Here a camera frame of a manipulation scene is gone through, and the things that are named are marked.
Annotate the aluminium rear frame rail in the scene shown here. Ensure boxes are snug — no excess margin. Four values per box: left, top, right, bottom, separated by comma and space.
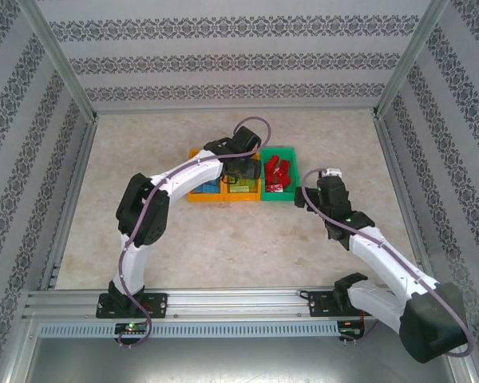
91, 104, 380, 116

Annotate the green plastic bin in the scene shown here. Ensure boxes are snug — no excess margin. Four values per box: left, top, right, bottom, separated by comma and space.
259, 146, 301, 203

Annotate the aluminium side frame rail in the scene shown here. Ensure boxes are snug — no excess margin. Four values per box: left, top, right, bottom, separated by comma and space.
39, 117, 99, 290
373, 115, 438, 287

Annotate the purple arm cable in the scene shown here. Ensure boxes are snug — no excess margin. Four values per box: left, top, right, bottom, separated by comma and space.
117, 115, 275, 349
302, 168, 477, 358

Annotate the grey sheet metal panel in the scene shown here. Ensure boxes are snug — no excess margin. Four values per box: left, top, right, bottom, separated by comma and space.
7, 318, 478, 383

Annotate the red stepped lego block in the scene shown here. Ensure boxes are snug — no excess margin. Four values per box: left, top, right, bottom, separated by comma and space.
264, 156, 283, 177

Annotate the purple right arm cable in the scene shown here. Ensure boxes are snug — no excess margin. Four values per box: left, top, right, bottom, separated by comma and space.
302, 168, 477, 358

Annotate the aluminium frame post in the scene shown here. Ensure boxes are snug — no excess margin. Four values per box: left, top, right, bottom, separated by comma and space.
16, 0, 99, 123
373, 0, 452, 119

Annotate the slotted grey cable duct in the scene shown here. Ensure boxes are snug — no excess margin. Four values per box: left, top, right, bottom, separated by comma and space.
37, 321, 342, 339

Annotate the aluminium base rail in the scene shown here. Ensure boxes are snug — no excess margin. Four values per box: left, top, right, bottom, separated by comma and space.
22, 286, 457, 323

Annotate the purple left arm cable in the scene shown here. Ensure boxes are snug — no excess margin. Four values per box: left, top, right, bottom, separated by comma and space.
117, 115, 275, 349

